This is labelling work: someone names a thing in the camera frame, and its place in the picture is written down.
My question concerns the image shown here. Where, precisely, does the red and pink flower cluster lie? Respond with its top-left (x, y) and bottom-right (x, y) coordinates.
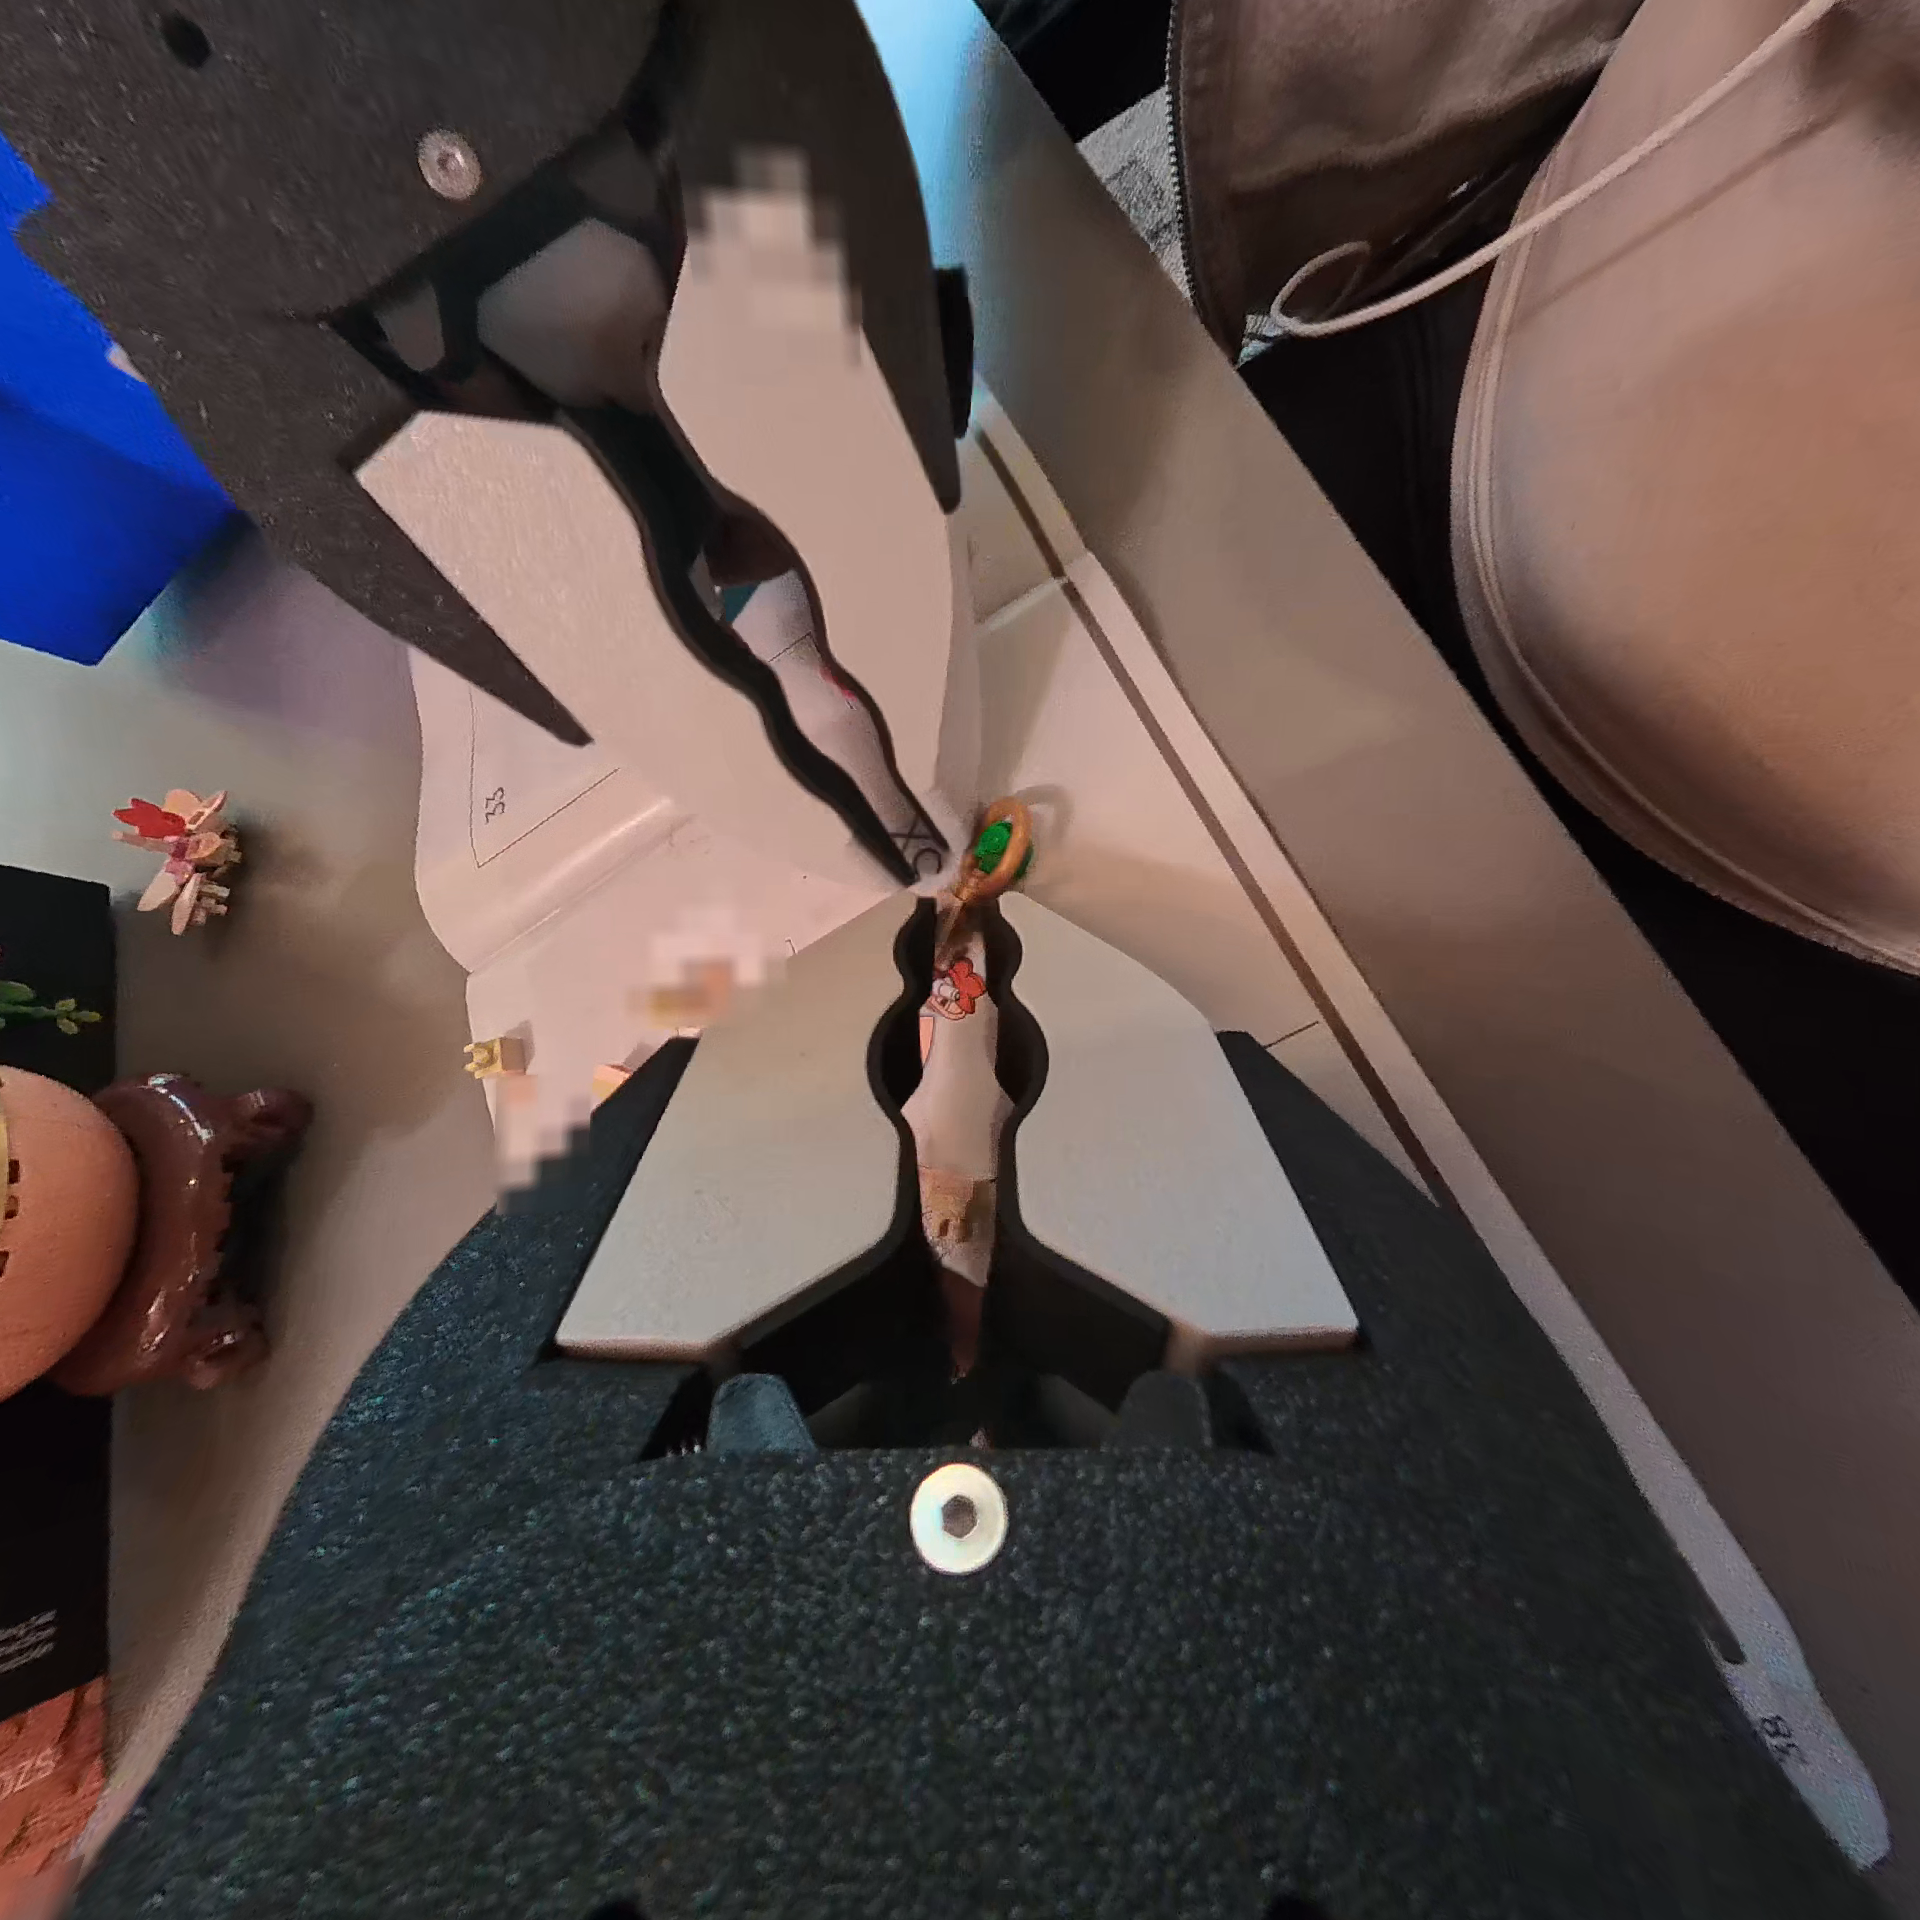
top-left (112, 786), bottom-right (244, 936)

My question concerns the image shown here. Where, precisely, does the blue storage box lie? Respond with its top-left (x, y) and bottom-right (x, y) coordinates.
top-left (0, 128), bottom-right (260, 666)

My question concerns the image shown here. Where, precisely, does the white instruction booklet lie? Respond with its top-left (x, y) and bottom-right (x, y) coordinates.
top-left (407, 392), bottom-right (1895, 1869)

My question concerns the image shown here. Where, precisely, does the black orchid print box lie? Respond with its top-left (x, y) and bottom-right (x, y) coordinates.
top-left (0, 864), bottom-right (119, 1920)

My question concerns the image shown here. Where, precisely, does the white jacket drawstring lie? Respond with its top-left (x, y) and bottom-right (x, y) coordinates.
top-left (1265, 0), bottom-right (1840, 339)

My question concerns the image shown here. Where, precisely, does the glossy brown pot base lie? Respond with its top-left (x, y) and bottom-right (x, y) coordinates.
top-left (52, 1072), bottom-right (312, 1397)

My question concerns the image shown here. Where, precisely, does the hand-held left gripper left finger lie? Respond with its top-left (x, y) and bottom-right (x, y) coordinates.
top-left (551, 896), bottom-right (924, 1363)

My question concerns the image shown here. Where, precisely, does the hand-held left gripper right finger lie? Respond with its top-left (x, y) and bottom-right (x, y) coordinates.
top-left (988, 891), bottom-right (1363, 1340)

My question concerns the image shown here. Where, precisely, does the gold ring with green stud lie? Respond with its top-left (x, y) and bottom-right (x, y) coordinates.
top-left (960, 791), bottom-right (1039, 909)

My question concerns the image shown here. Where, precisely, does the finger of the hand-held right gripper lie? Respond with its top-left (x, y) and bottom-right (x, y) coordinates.
top-left (654, 282), bottom-right (984, 888)
top-left (353, 404), bottom-right (920, 893)

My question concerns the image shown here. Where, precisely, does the pink vase with gold band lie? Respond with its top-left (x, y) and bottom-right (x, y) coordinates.
top-left (0, 1064), bottom-right (143, 1402)

